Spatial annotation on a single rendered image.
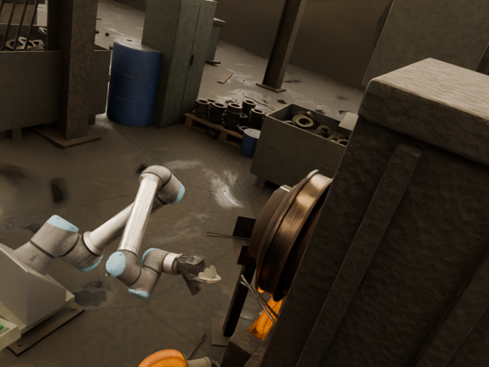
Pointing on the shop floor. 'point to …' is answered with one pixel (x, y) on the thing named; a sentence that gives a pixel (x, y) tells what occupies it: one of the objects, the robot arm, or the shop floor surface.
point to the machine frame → (399, 234)
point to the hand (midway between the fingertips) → (217, 280)
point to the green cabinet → (178, 53)
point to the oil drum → (133, 82)
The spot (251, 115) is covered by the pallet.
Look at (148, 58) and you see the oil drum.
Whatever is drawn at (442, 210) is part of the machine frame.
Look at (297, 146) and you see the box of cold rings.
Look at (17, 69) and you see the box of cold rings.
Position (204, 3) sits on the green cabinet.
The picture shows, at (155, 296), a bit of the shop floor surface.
